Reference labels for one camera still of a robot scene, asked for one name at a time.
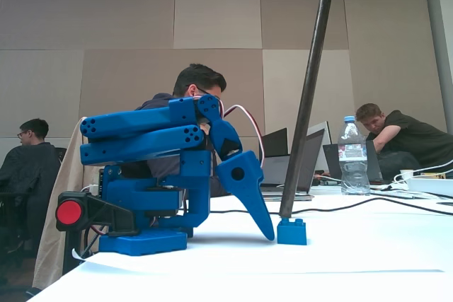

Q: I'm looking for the blue toy brick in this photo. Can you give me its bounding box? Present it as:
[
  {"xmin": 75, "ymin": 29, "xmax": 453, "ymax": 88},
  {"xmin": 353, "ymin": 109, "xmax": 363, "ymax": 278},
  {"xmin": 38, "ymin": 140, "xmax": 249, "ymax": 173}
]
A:
[{"xmin": 276, "ymin": 217, "xmax": 308, "ymax": 246}]

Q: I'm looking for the black clamp with red knob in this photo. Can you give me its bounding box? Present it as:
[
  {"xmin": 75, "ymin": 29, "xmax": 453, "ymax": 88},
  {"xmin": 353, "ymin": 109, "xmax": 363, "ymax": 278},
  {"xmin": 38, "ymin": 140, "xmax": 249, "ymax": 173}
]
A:
[{"xmin": 55, "ymin": 190, "xmax": 139, "ymax": 277}]

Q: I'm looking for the black open laptop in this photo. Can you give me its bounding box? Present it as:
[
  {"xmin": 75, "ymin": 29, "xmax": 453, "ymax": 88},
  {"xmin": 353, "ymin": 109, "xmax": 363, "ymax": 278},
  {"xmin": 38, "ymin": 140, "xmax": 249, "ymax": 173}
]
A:
[{"xmin": 322, "ymin": 140, "xmax": 386, "ymax": 185}]

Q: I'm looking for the beige coat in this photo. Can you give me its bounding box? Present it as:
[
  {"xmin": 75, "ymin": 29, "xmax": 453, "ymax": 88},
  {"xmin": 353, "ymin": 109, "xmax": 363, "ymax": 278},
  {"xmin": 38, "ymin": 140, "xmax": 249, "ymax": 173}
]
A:
[{"xmin": 32, "ymin": 116, "xmax": 104, "ymax": 291}]

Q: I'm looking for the man in black t-shirt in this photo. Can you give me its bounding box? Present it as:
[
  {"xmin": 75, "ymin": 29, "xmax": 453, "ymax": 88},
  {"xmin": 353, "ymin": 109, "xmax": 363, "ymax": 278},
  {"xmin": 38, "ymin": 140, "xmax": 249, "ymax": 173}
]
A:
[{"xmin": 355, "ymin": 103, "xmax": 453, "ymax": 180}]

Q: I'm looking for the silver open laptop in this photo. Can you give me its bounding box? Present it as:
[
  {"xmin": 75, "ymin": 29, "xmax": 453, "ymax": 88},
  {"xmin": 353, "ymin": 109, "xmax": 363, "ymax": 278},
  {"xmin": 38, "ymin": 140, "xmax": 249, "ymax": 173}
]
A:
[{"xmin": 259, "ymin": 128, "xmax": 326, "ymax": 201}]

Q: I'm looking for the dark-haired man with glasses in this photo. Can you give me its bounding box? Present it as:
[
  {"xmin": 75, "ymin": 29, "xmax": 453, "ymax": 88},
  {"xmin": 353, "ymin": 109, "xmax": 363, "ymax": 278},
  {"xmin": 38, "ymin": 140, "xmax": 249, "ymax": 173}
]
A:
[{"xmin": 135, "ymin": 63, "xmax": 231, "ymax": 199}]

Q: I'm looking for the dark laptop screen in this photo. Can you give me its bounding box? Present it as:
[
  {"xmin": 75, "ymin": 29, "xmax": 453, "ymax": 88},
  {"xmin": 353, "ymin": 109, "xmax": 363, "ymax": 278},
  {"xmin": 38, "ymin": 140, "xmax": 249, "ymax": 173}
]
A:
[{"xmin": 260, "ymin": 127, "xmax": 289, "ymax": 158}]

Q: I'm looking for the black table cable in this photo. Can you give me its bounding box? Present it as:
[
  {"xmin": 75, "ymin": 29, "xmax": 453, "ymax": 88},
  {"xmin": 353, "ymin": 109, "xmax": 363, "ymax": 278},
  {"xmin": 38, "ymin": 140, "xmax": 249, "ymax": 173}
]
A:
[{"xmin": 208, "ymin": 194, "xmax": 453, "ymax": 216}]

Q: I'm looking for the clear plastic water bottle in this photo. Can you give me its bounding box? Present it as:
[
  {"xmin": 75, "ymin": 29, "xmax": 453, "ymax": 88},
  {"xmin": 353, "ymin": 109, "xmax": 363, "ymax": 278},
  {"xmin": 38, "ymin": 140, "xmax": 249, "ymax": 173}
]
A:
[{"xmin": 337, "ymin": 115, "xmax": 372, "ymax": 197}]

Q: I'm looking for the grey metal stand leg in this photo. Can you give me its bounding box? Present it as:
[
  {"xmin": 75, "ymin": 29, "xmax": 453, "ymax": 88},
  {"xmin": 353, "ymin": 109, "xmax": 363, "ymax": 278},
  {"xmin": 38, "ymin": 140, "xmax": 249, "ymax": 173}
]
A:
[{"xmin": 424, "ymin": 0, "xmax": 453, "ymax": 132}]

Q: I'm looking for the white flat box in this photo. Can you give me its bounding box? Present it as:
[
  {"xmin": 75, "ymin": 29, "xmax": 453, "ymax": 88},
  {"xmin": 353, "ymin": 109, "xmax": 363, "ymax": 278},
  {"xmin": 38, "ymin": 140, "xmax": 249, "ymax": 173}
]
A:
[{"xmin": 403, "ymin": 176, "xmax": 453, "ymax": 197}]

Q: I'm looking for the white table cable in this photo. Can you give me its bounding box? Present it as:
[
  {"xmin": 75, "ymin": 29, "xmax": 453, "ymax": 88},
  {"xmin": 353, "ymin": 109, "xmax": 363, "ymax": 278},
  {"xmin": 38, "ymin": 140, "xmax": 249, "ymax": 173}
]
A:
[{"xmin": 367, "ymin": 159, "xmax": 453, "ymax": 193}]

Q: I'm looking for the man in black jacket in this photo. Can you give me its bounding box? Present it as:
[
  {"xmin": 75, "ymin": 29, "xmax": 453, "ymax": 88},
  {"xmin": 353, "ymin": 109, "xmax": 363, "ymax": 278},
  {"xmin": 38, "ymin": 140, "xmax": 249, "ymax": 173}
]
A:
[{"xmin": 0, "ymin": 117, "xmax": 64, "ymax": 264}]

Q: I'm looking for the dark metal stand leg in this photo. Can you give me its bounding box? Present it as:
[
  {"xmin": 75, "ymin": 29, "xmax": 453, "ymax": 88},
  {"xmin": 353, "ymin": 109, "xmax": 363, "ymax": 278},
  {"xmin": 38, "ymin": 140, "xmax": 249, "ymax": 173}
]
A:
[{"xmin": 278, "ymin": 0, "xmax": 335, "ymax": 219}]

